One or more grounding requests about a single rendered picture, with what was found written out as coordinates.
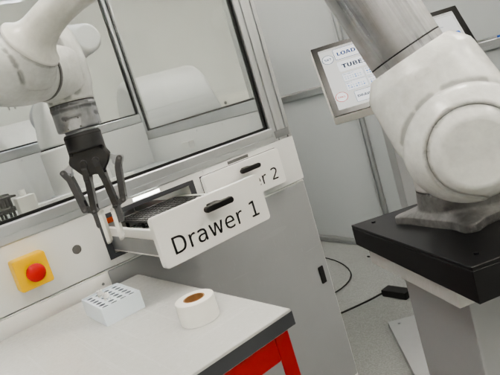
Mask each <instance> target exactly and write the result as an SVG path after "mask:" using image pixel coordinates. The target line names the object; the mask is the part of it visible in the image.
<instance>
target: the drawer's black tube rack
mask: <svg viewBox="0 0 500 375"><path fill-rule="evenodd" d="M196 197H198V196H177V197H173V198H171V199H168V200H166V201H163V202H160V203H158V204H156V205H154V206H151V207H149V208H146V209H144V210H142V211H139V212H136V213H134V214H131V215H129V216H127V217H124V221H123V222H125V223H126V227H127V228H149V226H148V222H147V220H148V219H149V218H150V217H153V216H155V215H157V214H160V213H162V212H165V211H167V210H170V209H171V208H175V207H176V206H179V205H181V204H184V203H186V202H189V201H191V200H193V199H195V198H196ZM129 222H131V223H137V224H136V225H133V226H131V227H130V226H129Z"/></svg>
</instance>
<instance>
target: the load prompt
mask: <svg viewBox="0 0 500 375"><path fill-rule="evenodd" d="M332 52H333V56H334V58H335V60H340V59H343V58H346V57H350V56H353V55H356V54H359V52H358V51H357V49H356V47H355V46H354V44H350V45H346V46H343V47H340V48H337V49H333V50H332Z"/></svg>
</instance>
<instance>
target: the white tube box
mask: <svg viewBox="0 0 500 375"><path fill-rule="evenodd" d="M102 291H103V293H104V292H108V293H109V297H110V299H109V300H107V301H105V300H104V298H103V297H101V298H99V297H98V296H97V293H95V294H93V295H90V296H88V297H86V298H84V299H82V300H81V301H82V303H83V306H84V309H85V311H86V315H87V316H88V317H90V318H93V319H94V320H95V321H98V322H100V323H101V324H103V325H105V326H107V327H108V326H110V325H112V324H114V323H116V322H118V321H120V320H122V319H123V318H126V317H127V316H129V315H132V314H133V313H136V312H137V311H139V310H141V309H143V308H145V304H144V301H143V298H142V296H141V292H140V290H138V289H134V288H132V287H129V286H125V285H123V284H120V283H115V284H113V285H111V286H108V287H106V288H105V289H102Z"/></svg>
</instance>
